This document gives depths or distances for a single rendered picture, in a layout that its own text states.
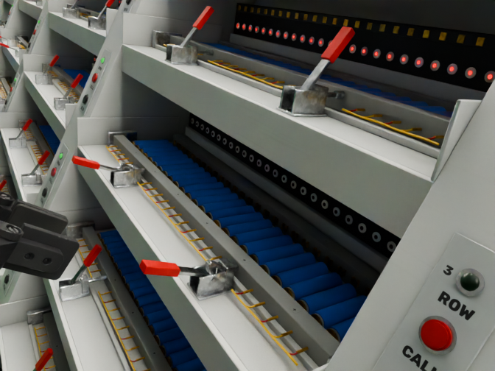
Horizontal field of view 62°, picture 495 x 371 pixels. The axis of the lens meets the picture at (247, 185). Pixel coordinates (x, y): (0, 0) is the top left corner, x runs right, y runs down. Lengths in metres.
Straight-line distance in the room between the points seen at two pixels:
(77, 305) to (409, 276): 0.52
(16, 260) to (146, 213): 0.27
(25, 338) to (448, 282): 0.79
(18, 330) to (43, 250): 0.64
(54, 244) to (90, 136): 0.49
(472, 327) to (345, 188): 0.13
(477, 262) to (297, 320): 0.17
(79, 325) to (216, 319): 0.30
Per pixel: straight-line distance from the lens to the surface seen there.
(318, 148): 0.34
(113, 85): 0.78
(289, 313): 0.37
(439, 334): 0.26
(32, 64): 1.46
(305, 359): 0.37
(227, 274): 0.41
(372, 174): 0.30
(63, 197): 0.82
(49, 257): 0.31
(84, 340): 0.63
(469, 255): 0.26
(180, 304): 0.43
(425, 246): 0.27
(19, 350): 0.90
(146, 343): 0.59
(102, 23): 1.01
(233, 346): 0.37
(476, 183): 0.27
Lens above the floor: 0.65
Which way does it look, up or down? 8 degrees down
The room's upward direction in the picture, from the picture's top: 27 degrees clockwise
